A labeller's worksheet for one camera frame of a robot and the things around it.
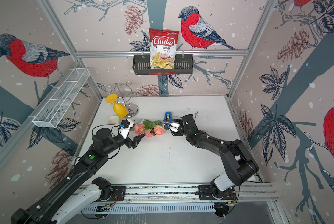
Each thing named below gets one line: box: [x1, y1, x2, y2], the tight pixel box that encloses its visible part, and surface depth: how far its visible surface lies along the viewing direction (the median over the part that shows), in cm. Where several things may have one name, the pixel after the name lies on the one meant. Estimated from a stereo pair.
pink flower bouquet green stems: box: [142, 119, 162, 136], surface depth 99 cm
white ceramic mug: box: [107, 115, 120, 125], surface depth 97 cm
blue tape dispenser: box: [164, 112, 173, 123], surface depth 103 cm
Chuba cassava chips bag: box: [148, 28, 180, 70], surface depth 86 cm
